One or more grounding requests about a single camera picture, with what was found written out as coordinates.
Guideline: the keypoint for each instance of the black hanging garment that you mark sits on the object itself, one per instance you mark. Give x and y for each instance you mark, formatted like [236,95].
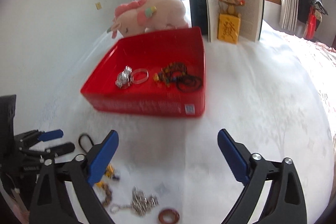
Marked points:
[304,3]

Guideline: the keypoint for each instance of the yellow wall switch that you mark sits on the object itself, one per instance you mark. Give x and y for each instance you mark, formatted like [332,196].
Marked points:
[99,6]

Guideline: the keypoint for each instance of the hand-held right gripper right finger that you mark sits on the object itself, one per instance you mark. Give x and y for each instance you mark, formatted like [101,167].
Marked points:
[232,155]

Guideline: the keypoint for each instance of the red hanging bag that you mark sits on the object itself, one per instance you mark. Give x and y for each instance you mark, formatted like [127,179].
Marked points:
[311,26]

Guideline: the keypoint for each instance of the red tin box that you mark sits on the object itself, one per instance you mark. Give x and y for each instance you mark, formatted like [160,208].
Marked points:
[147,106]

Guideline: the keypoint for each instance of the thin silver bangle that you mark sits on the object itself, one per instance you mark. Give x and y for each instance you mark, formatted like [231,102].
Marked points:
[138,82]

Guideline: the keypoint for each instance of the silver wrist watch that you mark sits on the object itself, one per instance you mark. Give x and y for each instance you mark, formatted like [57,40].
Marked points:
[122,78]

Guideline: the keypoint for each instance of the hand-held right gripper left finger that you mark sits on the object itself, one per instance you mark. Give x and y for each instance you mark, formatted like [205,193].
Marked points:
[102,158]

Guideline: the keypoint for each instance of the paper mouse ornament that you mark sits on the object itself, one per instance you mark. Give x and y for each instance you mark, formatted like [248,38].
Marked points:
[229,27]

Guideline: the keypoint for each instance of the pink unicorn plush toy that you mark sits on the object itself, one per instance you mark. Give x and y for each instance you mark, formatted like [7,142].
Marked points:
[157,11]

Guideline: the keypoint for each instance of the open dark green book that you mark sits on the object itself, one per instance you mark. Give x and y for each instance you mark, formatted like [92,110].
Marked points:
[199,3]

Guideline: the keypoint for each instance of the pink floral blanket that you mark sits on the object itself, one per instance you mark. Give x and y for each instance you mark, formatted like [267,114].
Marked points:
[323,56]

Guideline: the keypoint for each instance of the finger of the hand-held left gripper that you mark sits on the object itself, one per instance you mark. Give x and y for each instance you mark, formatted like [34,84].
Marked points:
[52,134]
[63,148]

